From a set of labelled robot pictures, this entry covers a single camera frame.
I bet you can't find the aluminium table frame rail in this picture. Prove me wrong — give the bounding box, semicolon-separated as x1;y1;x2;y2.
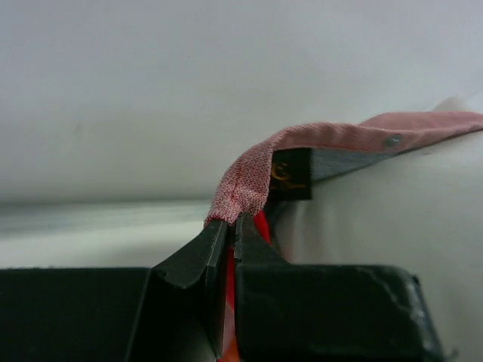
1;201;210;235

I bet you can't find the white pillow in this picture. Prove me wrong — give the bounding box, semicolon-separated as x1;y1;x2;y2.
266;99;482;361

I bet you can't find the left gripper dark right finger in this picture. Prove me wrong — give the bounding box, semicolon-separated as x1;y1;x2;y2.
235;214;445;361

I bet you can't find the red patterned pillowcase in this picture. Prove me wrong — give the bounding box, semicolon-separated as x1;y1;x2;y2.
205;111;483;362

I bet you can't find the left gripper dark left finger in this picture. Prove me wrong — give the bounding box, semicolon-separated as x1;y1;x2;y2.
1;221;229;361

